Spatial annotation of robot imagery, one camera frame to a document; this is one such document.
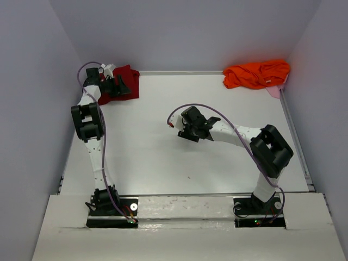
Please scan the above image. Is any dark red t shirt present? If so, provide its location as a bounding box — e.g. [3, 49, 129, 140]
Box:
[98, 65, 140, 105]

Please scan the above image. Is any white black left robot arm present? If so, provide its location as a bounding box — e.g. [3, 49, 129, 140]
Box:
[71, 64, 131, 212]

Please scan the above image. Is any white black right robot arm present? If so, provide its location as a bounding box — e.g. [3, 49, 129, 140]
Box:
[167, 106, 294, 211]

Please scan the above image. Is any orange t shirt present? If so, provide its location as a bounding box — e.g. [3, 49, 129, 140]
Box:
[222, 59, 291, 90]

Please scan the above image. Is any pink t shirt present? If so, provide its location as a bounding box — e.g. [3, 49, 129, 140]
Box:
[265, 84, 285, 99]

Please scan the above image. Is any white cardboard front cover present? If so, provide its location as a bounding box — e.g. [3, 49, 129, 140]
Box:
[33, 193, 345, 260]

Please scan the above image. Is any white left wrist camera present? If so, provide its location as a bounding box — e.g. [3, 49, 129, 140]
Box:
[101, 64, 116, 78]

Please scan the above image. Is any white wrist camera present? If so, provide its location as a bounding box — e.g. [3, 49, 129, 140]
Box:
[168, 113, 187, 132]
[101, 64, 116, 78]

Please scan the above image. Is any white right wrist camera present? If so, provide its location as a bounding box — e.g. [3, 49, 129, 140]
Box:
[168, 113, 187, 132]

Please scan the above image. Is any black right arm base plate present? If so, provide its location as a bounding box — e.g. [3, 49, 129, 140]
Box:
[232, 196, 286, 228]

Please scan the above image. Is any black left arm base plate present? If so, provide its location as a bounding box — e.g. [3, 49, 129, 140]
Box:
[85, 197, 139, 229]

